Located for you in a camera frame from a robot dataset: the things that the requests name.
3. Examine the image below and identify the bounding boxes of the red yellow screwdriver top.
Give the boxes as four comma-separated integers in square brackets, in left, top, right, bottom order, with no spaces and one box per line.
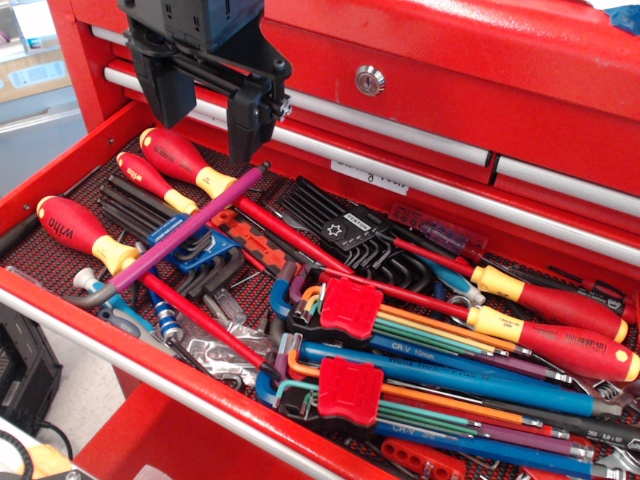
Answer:
[139,128,352,274]

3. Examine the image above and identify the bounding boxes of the white paper label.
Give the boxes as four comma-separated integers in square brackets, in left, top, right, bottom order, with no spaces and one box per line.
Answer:
[330,160,409,195]

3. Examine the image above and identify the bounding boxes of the chrome drawer lock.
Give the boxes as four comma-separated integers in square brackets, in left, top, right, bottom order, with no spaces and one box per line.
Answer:
[355,65,386,96]

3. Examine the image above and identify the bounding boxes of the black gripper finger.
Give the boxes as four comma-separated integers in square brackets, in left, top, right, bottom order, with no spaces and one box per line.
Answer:
[132,50,196,128]
[227,79,275,164]

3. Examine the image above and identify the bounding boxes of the lower red holder colour keys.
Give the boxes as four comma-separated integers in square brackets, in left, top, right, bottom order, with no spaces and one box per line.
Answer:
[265,352,594,470]

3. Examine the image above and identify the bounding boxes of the red yellow screwdriver right lower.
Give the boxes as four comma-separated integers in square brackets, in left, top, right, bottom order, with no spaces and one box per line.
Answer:
[319,269,639,382]

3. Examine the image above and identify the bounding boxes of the orange black tool holder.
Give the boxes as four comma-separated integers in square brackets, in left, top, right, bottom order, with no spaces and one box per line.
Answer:
[211,209,287,276]

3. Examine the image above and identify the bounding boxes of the red tool chest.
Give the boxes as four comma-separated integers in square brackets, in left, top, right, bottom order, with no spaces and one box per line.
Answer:
[1,1,639,479]

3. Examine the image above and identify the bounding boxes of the black Torx key set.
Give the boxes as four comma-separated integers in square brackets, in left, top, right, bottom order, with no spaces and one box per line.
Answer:
[279,177,435,294]

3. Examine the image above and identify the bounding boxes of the large red yellow Wiha screwdriver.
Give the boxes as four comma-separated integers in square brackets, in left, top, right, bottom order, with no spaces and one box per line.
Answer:
[37,196,281,381]

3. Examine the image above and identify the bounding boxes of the red bit holder strip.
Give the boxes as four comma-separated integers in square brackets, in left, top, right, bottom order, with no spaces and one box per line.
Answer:
[381,438,467,479]

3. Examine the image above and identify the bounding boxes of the small red yellow screwdriver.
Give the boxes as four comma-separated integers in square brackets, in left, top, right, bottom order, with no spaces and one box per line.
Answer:
[116,152,199,214]

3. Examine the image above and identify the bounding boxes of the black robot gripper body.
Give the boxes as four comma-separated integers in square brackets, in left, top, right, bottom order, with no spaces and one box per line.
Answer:
[117,1,292,120]

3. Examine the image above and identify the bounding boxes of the upper red holder colour keys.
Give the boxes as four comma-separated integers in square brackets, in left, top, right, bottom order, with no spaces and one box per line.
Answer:
[286,278,531,358]

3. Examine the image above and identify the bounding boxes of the blue holder black hex keys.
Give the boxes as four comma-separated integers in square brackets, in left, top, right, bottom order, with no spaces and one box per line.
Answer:
[98,175,245,299]

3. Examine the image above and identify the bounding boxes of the large blue hex key lower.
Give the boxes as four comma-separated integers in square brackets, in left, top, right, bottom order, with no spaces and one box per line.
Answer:
[254,369,626,480]

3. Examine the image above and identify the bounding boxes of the black box on floor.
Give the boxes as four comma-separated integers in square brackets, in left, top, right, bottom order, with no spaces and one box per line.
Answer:
[1,305,62,436]

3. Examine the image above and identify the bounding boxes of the red holder colour keys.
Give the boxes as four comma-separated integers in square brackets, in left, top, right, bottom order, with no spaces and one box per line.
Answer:
[286,278,531,358]
[265,352,594,470]

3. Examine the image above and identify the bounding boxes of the blue metal precision screwdriver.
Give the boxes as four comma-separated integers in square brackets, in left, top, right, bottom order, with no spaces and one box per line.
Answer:
[149,290,184,345]

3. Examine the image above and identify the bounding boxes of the large blue hex key 10mm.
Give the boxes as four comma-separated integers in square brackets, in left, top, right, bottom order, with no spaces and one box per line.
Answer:
[270,279,623,417]

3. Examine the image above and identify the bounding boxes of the red yellow screwdriver right upper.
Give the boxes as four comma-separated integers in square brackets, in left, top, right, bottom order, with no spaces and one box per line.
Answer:
[393,238,629,343]

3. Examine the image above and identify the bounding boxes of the violet long Allen key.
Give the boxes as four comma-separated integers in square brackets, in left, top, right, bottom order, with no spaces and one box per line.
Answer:
[63,161,271,310]

